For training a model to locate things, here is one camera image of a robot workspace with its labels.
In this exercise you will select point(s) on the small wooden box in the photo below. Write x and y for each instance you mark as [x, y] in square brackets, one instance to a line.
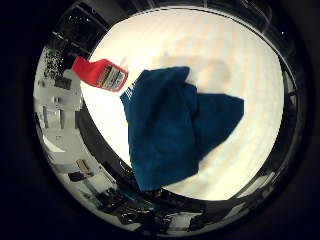
[83, 165]

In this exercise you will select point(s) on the dark wall picture frame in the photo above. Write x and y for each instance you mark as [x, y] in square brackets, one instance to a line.
[63, 82]

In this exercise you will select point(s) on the hanging green plant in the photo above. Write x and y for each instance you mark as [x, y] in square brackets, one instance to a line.
[53, 63]

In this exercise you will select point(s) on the red spray bottle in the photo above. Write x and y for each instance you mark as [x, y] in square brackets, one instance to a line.
[90, 71]

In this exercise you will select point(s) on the blue striped cloth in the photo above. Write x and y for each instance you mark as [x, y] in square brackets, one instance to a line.
[166, 133]

